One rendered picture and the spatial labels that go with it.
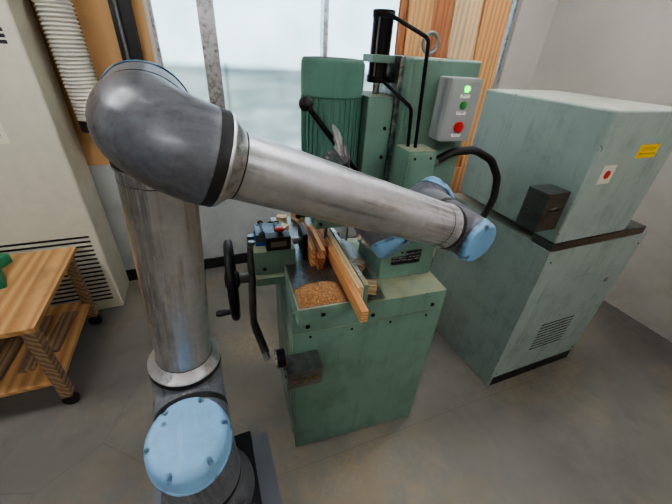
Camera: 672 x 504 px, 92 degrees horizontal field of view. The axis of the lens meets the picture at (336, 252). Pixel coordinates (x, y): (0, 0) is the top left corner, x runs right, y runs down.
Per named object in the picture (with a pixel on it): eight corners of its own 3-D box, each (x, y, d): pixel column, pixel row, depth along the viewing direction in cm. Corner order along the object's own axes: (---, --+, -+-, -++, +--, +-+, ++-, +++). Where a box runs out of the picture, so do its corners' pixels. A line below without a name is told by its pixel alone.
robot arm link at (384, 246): (413, 242, 80) (381, 266, 80) (382, 204, 83) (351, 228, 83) (418, 233, 71) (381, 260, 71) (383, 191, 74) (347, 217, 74)
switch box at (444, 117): (427, 136, 96) (439, 75, 88) (456, 136, 99) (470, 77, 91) (438, 141, 91) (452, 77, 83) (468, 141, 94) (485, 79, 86)
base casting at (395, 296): (274, 262, 143) (273, 244, 139) (391, 248, 159) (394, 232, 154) (293, 336, 107) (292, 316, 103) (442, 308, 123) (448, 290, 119)
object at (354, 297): (312, 227, 133) (312, 219, 131) (317, 227, 133) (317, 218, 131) (360, 323, 88) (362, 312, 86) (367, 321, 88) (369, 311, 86)
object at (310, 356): (283, 371, 116) (282, 356, 112) (316, 364, 119) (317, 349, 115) (287, 391, 109) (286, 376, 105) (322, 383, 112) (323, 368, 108)
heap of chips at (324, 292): (293, 289, 99) (293, 279, 97) (337, 282, 102) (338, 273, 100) (299, 308, 91) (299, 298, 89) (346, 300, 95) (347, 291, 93)
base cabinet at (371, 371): (279, 367, 181) (273, 262, 143) (374, 347, 197) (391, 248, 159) (294, 448, 145) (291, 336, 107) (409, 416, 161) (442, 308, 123)
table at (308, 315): (248, 231, 139) (247, 218, 136) (317, 225, 148) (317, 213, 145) (264, 332, 91) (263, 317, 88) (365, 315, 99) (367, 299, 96)
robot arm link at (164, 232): (158, 443, 72) (49, 59, 32) (157, 379, 85) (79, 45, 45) (229, 421, 79) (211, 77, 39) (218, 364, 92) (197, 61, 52)
